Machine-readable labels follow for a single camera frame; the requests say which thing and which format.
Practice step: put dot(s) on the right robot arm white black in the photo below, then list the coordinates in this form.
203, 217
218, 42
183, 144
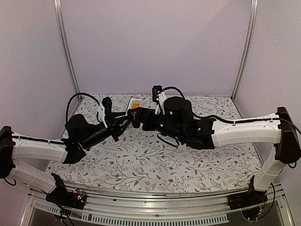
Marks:
175, 119

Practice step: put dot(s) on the aluminium front rail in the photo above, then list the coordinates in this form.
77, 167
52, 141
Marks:
109, 207

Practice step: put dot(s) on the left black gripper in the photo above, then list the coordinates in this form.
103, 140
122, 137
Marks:
114, 125

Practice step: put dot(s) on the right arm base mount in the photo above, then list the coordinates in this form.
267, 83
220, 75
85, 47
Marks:
248, 198

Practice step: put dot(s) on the right aluminium frame post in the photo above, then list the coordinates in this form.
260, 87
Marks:
246, 48

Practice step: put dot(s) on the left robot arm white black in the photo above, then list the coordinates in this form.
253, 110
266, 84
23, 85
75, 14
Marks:
81, 137

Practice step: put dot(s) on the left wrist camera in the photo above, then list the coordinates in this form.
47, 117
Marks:
106, 106

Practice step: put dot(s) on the white grey remote control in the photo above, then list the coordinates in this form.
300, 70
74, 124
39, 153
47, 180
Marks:
134, 103

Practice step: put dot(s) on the floral patterned table mat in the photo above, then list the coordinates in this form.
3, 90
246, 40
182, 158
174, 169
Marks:
141, 162

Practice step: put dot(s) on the aluminium frame post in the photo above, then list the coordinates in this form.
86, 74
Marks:
246, 48
65, 44

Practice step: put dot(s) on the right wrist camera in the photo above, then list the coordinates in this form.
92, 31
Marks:
156, 89

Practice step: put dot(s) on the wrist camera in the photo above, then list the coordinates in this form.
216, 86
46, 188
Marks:
156, 89
106, 106

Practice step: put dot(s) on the left aluminium frame post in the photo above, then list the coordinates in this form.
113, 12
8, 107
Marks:
65, 44

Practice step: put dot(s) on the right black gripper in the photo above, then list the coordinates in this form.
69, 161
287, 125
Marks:
147, 113

